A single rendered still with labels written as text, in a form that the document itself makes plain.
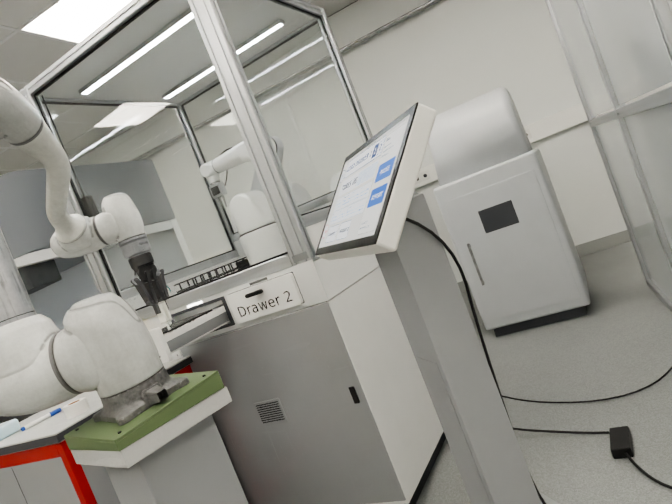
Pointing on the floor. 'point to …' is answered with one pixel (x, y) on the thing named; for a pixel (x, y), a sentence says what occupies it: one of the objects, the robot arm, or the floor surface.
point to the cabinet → (325, 403)
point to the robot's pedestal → (174, 462)
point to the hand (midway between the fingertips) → (162, 312)
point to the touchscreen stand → (455, 365)
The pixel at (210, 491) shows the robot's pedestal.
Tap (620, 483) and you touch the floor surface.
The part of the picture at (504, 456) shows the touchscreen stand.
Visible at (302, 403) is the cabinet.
